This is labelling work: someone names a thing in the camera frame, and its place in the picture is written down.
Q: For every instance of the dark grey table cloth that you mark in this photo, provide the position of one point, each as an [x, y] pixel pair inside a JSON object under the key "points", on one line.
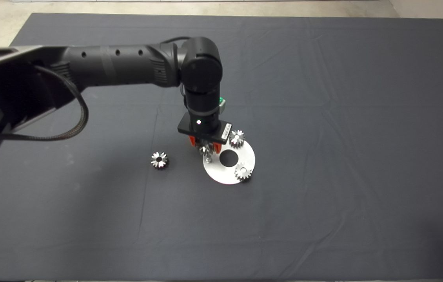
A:
{"points": [[323, 98]]}

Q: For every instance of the round metal plate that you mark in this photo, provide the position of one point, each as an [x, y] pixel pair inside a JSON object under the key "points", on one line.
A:
{"points": [[241, 156]]}

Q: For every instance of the larger steel gear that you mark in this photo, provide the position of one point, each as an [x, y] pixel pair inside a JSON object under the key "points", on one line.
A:
{"points": [[205, 149]]}

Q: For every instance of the small steel gear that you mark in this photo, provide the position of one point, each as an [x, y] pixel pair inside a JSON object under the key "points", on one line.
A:
{"points": [[243, 171], [159, 160], [237, 139]]}

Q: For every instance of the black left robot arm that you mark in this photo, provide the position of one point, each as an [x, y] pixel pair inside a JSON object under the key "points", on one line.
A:
{"points": [[119, 66]]}

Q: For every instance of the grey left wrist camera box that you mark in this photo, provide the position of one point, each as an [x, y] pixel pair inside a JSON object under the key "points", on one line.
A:
{"points": [[223, 105]]}

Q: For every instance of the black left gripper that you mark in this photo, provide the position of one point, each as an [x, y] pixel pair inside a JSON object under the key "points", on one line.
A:
{"points": [[204, 125]]}

